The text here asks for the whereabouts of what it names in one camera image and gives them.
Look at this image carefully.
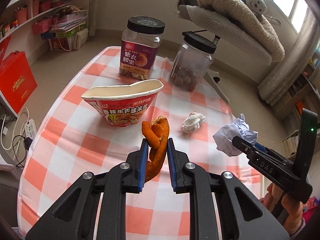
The bluish paper ball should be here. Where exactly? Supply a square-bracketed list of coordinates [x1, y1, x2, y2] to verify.
[213, 113, 258, 157]

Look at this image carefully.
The white tissue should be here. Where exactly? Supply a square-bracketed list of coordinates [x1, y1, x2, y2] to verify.
[182, 112, 206, 133]

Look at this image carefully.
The orange peel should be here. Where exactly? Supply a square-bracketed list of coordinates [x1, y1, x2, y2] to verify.
[142, 116, 170, 182]

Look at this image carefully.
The red instant noodle bowl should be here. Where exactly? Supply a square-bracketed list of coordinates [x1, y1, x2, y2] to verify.
[81, 79, 164, 127]

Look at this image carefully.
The right hand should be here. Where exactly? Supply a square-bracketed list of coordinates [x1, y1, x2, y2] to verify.
[260, 183, 305, 239]

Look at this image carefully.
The beige right curtain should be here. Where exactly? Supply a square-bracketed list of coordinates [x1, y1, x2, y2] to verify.
[258, 10, 319, 106]

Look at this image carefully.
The beige curtain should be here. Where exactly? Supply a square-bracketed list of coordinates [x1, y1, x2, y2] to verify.
[258, 10, 319, 106]
[88, 0, 98, 37]

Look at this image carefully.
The wooden shelf unit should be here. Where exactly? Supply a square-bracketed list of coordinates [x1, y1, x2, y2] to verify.
[272, 52, 319, 158]

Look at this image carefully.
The checkered orange white tablecloth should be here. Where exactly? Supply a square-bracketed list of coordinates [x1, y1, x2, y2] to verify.
[17, 46, 261, 239]

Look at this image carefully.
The white power strip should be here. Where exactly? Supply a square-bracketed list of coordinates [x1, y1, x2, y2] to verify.
[24, 119, 37, 140]

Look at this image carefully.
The clear jar with nuts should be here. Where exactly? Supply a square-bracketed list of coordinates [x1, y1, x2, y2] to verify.
[169, 31, 216, 92]

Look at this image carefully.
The beige fleece blanket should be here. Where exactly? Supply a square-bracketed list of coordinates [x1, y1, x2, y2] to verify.
[197, 0, 285, 62]

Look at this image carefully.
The cashew jar purple label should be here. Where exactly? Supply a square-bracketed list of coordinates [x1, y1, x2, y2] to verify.
[119, 16, 165, 80]

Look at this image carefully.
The grey office chair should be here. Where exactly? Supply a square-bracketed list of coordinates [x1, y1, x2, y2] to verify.
[174, 0, 282, 104]

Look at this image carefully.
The beige left curtain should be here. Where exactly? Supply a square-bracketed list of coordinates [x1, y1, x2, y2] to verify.
[88, 0, 98, 37]

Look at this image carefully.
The white curved bookshelf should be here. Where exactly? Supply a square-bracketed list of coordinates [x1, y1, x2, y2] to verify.
[0, 0, 92, 118]

